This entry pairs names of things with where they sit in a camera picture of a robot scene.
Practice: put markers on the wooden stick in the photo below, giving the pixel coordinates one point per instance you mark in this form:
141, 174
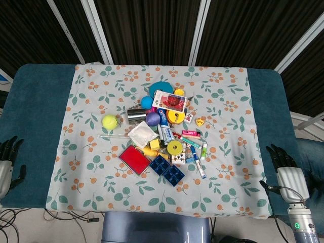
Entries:
189, 137

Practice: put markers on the floral print tablecloth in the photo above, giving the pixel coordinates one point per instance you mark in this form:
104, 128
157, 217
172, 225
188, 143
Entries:
101, 182

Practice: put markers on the yellow tennis ball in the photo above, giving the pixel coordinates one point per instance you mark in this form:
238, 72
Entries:
110, 122

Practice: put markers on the white dice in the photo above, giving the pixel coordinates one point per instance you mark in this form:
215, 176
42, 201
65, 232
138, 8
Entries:
188, 146

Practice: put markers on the red and white box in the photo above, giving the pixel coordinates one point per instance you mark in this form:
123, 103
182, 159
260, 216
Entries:
169, 101

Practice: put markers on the small yellow round cup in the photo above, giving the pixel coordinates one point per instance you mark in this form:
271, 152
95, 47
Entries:
179, 91

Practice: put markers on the teal white pen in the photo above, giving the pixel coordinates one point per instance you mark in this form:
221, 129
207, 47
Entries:
192, 143

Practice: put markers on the clear plastic straw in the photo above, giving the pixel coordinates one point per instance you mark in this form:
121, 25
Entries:
112, 136

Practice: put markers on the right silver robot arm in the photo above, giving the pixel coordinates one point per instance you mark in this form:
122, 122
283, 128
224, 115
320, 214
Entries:
302, 222

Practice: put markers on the shiny metal cup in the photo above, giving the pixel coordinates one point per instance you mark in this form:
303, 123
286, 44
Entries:
135, 116

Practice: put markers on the banded playing card deck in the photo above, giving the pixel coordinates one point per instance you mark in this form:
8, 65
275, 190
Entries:
178, 159

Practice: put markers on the teal towel table cover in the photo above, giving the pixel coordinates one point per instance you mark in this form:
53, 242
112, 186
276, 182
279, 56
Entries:
33, 114

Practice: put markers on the blue white toothpaste tube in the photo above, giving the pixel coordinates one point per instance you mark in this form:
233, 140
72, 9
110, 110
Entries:
165, 121

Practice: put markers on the red ink pad case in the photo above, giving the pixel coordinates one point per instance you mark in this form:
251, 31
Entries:
134, 160

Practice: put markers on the yellow orange disc with keyring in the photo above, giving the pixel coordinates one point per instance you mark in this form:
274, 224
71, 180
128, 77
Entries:
174, 116

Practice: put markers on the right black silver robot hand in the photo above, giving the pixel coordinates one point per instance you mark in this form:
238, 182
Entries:
292, 179

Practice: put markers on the white wipe packet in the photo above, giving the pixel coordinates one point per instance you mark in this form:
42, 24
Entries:
141, 134

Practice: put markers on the small yellow toy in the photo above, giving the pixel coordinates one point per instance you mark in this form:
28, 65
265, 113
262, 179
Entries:
200, 121

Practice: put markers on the blue binder clip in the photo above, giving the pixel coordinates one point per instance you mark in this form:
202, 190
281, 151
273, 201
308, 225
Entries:
189, 160

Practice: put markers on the purple fabric ball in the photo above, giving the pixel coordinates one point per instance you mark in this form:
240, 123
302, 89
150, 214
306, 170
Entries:
152, 119

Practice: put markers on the pink eraser pack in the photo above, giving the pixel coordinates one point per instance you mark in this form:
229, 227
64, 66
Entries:
191, 132

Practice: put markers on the yellow banana toy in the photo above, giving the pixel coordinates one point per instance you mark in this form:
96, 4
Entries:
149, 152

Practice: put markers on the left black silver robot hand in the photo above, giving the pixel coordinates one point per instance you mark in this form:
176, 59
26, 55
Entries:
5, 174

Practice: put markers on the pink plastic package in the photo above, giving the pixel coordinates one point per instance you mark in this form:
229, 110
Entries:
152, 110

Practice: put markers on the blue four-cell plastic block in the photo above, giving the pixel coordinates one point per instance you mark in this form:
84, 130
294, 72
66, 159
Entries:
173, 176

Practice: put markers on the white green glue stick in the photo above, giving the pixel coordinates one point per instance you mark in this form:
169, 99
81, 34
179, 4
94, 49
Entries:
204, 151

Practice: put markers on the blue foam ball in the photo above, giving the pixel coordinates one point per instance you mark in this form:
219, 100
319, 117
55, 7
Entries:
147, 102

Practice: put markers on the white partition frame post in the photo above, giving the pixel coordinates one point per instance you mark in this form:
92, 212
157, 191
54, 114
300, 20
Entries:
200, 33
97, 33
67, 33
301, 44

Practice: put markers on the olive disc with hole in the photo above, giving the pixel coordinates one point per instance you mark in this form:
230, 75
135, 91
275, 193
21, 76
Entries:
175, 147

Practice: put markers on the white mahjong tile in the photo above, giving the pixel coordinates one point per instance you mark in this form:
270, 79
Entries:
188, 118

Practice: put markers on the yellow foam cube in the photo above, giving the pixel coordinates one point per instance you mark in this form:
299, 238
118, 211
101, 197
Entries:
154, 145

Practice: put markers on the white blue marker pen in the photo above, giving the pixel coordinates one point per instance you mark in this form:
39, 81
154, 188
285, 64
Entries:
199, 164

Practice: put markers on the teal round disc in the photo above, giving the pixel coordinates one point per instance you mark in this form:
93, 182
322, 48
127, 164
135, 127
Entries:
159, 86

